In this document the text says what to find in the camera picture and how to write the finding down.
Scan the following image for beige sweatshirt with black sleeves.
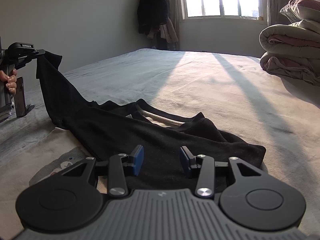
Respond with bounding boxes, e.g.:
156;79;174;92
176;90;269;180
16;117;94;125
0;50;267;200

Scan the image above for grey pink pillow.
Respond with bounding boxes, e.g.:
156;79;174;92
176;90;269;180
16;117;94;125
279;0;320;24

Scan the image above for bed with grey sheet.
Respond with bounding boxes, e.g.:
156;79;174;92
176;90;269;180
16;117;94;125
0;48;320;235

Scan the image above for pink hanging clothes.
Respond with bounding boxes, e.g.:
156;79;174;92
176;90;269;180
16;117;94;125
147;17;179;44

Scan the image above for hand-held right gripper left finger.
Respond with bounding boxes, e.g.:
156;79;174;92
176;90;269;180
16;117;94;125
60;145;145;198

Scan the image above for black smartphone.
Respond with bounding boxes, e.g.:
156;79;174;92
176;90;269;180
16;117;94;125
15;77;27;117

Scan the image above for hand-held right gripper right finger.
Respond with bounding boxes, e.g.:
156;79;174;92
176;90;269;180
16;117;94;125
180;146;259;199

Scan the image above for black hanging clothes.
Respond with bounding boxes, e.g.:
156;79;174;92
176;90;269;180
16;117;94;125
137;0;168;35

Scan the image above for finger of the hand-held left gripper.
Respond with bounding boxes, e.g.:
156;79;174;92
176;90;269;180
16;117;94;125
31;49;48;61

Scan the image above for person's left hand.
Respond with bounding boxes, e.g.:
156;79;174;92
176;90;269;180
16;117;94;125
0;69;18;95

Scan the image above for folded beige pink quilt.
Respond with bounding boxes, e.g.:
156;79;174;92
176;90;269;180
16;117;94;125
259;19;320;87

